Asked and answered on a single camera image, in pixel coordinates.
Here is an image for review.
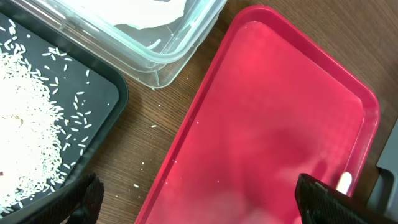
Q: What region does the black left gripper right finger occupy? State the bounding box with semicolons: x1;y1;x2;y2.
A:
295;173;397;224

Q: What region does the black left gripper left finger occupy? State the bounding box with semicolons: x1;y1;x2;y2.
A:
21;174;104;224

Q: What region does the white plastic spoon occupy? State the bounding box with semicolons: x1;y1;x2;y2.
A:
336;172;353;195

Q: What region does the black waste tray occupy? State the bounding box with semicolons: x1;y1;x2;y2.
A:
1;1;128;223

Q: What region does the white rice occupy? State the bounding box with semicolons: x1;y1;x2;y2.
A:
0;18;94;215

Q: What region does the red serving tray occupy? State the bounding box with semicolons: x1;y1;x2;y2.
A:
136;6;380;224

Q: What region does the clear plastic bin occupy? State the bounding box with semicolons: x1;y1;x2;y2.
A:
11;0;226;89

